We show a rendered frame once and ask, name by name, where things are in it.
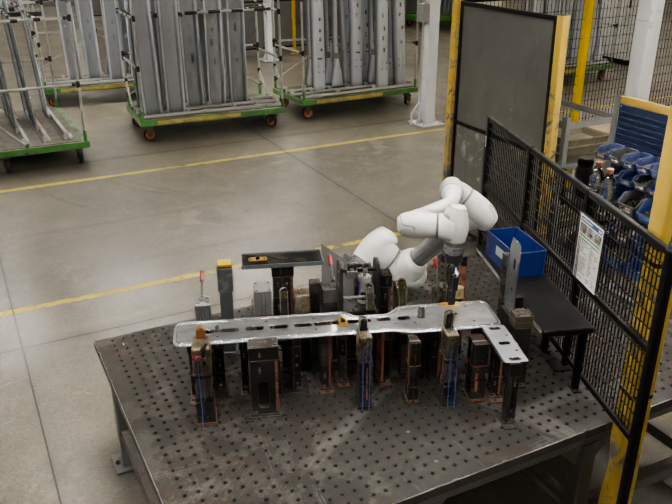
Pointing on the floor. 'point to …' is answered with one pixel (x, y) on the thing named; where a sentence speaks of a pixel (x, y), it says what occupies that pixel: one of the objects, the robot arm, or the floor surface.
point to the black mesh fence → (581, 285)
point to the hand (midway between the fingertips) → (450, 296)
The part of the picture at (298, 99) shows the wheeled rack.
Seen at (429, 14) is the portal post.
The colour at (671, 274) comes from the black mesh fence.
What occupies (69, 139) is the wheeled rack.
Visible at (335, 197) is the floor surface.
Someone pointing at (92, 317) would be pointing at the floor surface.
